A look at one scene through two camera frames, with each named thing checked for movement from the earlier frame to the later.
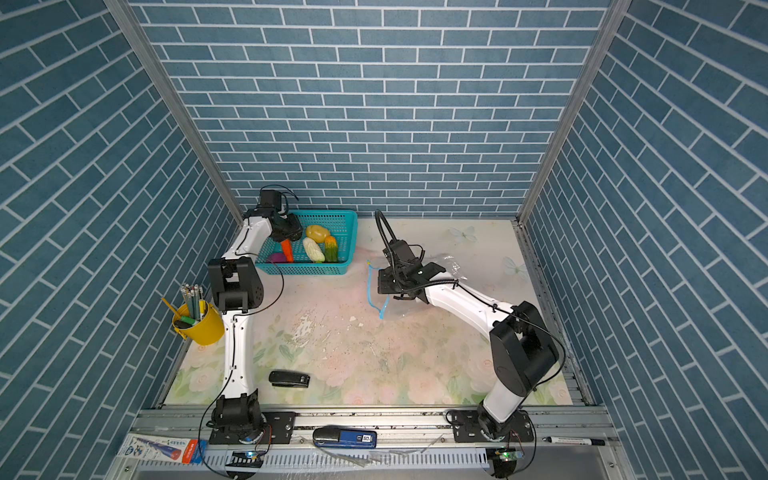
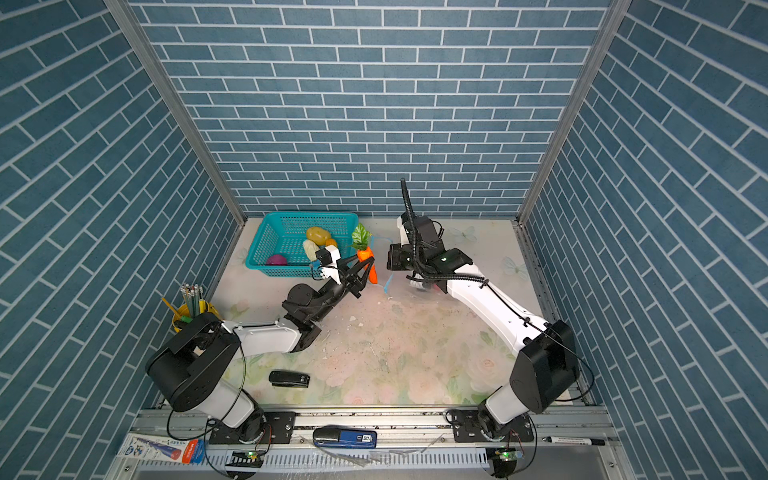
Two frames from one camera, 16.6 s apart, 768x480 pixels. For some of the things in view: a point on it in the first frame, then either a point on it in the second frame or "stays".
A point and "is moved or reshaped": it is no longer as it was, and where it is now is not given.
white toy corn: (313, 251) stays
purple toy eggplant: (276, 258) stays
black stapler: (288, 379) stays
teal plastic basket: (342, 225) stays
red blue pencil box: (164, 449) stays
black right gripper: (384, 284) -> (395, 252)
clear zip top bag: (388, 306) is moved or reshaped
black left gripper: (293, 225) -> (347, 276)
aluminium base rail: (394, 442) stays
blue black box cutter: (331, 436) stays
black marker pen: (574, 441) stays
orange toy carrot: (288, 250) -> (361, 239)
